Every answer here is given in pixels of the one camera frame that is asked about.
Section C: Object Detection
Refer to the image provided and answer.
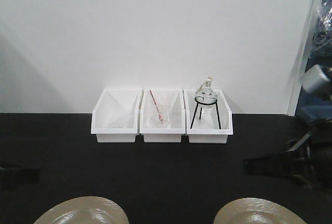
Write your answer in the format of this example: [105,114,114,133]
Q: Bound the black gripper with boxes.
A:
[243,119,331,190]

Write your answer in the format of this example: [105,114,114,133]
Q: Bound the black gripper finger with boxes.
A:
[1,161,40,189]

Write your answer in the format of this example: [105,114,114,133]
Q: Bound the beige plate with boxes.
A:
[35,196,129,223]
[213,198,305,223]

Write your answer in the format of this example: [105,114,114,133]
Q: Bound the grey pegboard drying rack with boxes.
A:
[296,0,331,123]

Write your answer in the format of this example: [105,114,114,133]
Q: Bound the white bin right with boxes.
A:
[183,90,233,144]

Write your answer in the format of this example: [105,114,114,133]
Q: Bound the white bin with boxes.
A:
[183,90,233,144]
[91,88,142,143]
[140,89,186,143]

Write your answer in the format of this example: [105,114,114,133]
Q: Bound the glass alcohol lamp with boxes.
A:
[195,77,217,108]

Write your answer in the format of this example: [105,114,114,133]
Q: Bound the white bin left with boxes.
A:
[91,88,142,143]

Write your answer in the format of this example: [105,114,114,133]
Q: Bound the clear plastic bag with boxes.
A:
[312,0,331,50]

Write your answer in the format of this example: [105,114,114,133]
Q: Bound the white bin middle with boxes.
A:
[140,89,186,143]

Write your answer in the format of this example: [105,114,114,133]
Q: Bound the red glass stirring rod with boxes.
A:
[149,89,164,122]

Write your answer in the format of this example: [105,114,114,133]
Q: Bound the glass beaker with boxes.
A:
[150,97,170,129]

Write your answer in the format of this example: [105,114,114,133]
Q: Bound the black wire tripod stand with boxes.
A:
[190,96,221,129]

